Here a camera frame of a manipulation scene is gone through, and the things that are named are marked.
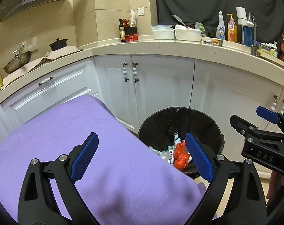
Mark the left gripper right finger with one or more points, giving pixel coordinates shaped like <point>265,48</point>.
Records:
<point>246,204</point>

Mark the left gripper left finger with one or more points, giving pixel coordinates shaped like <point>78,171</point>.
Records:
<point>37,203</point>

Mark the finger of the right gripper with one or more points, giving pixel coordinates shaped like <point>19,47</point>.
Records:
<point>243,125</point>
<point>268,115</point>

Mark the red plastic bag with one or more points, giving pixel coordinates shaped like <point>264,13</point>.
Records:
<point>181,156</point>

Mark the black trash bin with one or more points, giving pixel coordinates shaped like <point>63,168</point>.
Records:
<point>158,130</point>

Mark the white kitchen cabinets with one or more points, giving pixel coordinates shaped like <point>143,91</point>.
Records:
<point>136,86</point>

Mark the right hand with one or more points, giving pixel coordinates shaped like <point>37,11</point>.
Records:
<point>276,181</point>

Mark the orange dish soap bottle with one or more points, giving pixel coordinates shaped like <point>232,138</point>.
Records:
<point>231,29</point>

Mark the purple table cloth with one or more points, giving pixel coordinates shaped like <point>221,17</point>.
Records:
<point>125,182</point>

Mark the white spray cleaner bottle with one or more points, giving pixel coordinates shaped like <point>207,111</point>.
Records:
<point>220,32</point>

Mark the faucet with white filter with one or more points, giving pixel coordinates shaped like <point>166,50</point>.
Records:
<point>249,29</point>

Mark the white rectangular container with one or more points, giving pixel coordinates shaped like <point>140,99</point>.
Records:
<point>162,32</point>
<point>187,34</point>

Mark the steel wok pan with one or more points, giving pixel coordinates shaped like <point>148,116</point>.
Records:
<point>19,59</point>

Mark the red black utensil holder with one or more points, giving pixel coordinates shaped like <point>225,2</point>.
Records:
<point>131,34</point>

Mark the beige stove cover cloth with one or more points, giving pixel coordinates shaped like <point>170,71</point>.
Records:
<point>37,62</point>

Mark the dark sauce bottle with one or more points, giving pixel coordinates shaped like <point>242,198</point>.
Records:
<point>122,31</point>

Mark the black cooking pot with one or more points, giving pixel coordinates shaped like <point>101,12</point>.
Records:
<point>58,44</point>

